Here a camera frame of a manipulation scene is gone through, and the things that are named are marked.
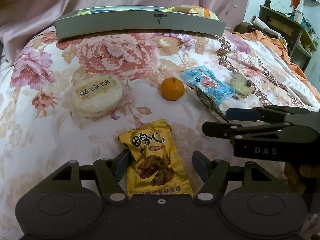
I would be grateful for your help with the floral quilt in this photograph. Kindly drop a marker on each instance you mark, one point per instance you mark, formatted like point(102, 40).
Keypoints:
point(71, 100)

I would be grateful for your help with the green mooncake in wrapper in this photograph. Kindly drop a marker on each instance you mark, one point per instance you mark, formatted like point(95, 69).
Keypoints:
point(243, 87)

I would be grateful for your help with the rolled white paper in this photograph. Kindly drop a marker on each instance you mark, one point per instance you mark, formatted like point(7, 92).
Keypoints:
point(260, 24)

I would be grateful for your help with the orange blanket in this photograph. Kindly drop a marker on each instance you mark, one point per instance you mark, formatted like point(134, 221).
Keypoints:
point(282, 51)

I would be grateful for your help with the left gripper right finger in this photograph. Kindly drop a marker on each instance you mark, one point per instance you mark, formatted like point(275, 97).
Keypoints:
point(214, 175)

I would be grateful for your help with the yellow orange snack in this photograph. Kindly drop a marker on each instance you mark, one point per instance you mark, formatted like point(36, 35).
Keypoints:
point(194, 10)

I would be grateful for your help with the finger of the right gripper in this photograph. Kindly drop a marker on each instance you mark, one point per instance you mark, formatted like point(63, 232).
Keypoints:
point(269, 114)
point(226, 131)

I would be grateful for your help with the orange mandarin fruit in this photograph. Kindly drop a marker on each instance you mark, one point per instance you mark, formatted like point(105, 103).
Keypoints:
point(172, 89)

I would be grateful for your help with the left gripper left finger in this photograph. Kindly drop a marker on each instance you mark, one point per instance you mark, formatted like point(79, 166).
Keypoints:
point(109, 173)

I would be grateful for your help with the blue shrimp snack packet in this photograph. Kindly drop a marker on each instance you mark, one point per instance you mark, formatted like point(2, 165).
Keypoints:
point(204, 79)

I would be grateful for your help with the white rice cracker packet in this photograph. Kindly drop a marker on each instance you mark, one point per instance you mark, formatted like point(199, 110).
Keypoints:
point(96, 96)

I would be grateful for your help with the grey snack box tray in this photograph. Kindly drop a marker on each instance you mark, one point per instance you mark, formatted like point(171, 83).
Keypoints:
point(132, 17)

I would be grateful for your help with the dark clear snack packet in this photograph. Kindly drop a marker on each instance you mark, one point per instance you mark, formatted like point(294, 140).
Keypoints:
point(210, 103)

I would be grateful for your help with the yellow duck snack packet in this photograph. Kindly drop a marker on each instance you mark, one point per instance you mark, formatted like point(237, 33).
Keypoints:
point(156, 167)

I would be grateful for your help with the dark wooden cabinet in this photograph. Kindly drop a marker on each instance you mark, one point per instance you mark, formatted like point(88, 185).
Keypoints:
point(299, 42)

